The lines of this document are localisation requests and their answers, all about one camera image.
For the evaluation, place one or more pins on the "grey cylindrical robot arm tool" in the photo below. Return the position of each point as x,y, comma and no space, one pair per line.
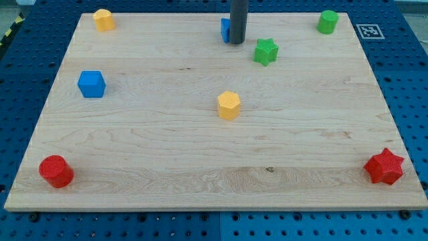
238,21

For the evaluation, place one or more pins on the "yellow hexagon block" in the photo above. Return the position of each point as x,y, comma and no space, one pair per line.
228,105

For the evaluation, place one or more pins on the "light wooden board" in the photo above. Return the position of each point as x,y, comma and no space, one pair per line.
308,122

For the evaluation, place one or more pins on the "green star block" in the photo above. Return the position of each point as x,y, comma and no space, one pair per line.
266,51

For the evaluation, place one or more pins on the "blue block behind tool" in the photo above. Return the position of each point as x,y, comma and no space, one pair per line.
225,27

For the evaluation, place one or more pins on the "blue cube block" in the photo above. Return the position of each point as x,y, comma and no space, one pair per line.
91,84

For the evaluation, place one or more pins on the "yellow heart block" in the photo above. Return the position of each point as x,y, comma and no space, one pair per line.
103,20

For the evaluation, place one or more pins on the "green cylinder block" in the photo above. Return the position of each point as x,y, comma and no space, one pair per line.
327,22

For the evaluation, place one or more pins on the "red cylinder block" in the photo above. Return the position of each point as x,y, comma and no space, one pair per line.
56,171

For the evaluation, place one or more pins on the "white fiducial marker tag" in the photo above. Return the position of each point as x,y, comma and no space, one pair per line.
369,31

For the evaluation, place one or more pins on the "red star block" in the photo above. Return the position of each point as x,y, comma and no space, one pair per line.
385,167

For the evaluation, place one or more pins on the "black bolt left front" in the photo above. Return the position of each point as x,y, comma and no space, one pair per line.
33,216

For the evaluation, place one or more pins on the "black bolt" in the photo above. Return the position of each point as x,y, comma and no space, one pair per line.
405,214
33,216

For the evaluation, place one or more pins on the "black bolt right front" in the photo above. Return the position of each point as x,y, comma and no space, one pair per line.
405,214

